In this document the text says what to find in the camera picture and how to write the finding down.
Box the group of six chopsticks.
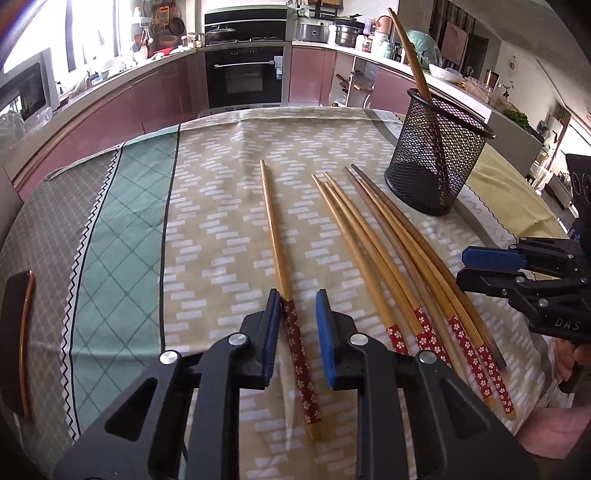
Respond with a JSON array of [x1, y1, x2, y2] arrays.
[[358, 178, 516, 420]]

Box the black mesh utensil holder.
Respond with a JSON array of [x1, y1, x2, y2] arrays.
[[385, 88, 496, 217]]

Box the black built-in oven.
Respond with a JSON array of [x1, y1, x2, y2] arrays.
[[203, 44, 286, 112]]

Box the pink kitchen cabinets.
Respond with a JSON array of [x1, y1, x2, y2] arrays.
[[9, 46, 407, 195]]

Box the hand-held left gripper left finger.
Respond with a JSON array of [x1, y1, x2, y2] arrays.
[[52, 289, 283, 480]]

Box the silver microwave oven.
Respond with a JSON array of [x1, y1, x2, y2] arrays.
[[0, 48, 61, 123]]

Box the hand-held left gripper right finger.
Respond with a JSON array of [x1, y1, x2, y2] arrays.
[[315, 289, 541, 480]]

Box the black range hood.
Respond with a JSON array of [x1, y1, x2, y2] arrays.
[[204, 7, 293, 29]]

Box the black wok with lid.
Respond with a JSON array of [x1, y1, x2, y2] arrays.
[[205, 25, 237, 44]]

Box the person's right forearm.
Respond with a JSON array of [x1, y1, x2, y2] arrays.
[[515, 392, 591, 460]]

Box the white bowl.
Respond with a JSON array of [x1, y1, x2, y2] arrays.
[[429, 62, 464, 84]]

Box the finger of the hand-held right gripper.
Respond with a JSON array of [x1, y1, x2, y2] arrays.
[[455, 268, 561, 319], [462, 236, 583, 280]]

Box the yellow cloth zigzag edge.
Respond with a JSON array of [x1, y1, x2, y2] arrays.
[[462, 141, 561, 241]]

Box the person's right hand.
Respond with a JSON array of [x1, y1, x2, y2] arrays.
[[553, 342, 591, 394]]

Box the patterned beige green tablecloth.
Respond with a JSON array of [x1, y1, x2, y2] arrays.
[[0, 107, 555, 480]]

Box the wooden chopstick red floral end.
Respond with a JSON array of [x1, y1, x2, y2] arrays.
[[323, 172, 452, 367], [365, 185, 492, 411], [387, 7, 451, 185], [259, 159, 323, 441], [311, 174, 411, 356], [322, 181, 435, 355], [344, 166, 458, 370]]

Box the stainless steel pot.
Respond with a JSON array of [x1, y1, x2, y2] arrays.
[[335, 25, 365, 47]]

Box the green mesh food cover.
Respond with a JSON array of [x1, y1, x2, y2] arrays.
[[406, 30, 444, 70]]

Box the brown wooden chair back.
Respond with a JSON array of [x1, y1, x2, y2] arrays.
[[0, 270, 37, 418]]

